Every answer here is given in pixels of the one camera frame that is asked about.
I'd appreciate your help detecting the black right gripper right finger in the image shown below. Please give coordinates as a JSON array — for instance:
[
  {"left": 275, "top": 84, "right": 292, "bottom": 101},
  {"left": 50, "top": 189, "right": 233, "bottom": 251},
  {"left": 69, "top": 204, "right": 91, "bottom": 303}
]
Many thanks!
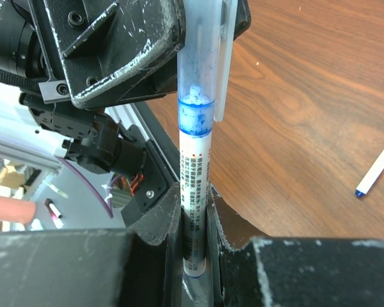
[{"left": 207, "top": 187, "right": 384, "bottom": 306}]

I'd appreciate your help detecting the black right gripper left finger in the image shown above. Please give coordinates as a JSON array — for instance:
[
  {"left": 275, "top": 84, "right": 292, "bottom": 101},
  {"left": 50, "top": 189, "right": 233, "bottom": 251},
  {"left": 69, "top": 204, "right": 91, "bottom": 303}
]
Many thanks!
[{"left": 0, "top": 184, "right": 182, "bottom": 306}]

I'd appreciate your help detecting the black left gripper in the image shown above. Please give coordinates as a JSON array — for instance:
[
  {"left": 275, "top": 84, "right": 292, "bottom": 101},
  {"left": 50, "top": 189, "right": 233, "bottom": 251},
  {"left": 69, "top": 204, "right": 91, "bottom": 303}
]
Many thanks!
[{"left": 0, "top": 0, "right": 186, "bottom": 174}]

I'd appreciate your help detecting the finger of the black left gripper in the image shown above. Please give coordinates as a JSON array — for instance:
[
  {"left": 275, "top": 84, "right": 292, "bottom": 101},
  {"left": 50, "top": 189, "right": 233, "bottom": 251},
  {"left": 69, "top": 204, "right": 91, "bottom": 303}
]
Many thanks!
[{"left": 234, "top": 0, "right": 252, "bottom": 40}]

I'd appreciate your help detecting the grey blue pen cap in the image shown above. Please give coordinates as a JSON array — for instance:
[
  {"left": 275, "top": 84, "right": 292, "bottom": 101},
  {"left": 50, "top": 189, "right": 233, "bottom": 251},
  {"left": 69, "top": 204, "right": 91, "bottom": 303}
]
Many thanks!
[{"left": 177, "top": 1, "right": 238, "bottom": 138}]

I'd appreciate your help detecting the white blue marker pen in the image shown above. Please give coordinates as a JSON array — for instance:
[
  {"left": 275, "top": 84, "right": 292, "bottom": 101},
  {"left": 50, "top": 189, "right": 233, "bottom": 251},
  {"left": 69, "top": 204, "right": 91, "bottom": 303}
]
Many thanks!
[{"left": 355, "top": 149, "right": 384, "bottom": 198}]

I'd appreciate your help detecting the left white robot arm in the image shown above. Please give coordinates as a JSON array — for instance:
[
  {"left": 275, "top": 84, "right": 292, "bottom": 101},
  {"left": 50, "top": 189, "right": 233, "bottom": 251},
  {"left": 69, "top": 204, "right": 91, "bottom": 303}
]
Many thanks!
[{"left": 0, "top": 1, "right": 186, "bottom": 194}]

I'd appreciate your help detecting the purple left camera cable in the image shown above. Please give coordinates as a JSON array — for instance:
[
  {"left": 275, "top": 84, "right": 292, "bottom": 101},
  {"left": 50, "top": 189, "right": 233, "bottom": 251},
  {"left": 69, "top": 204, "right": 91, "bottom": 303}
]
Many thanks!
[{"left": 60, "top": 158, "right": 115, "bottom": 219}]

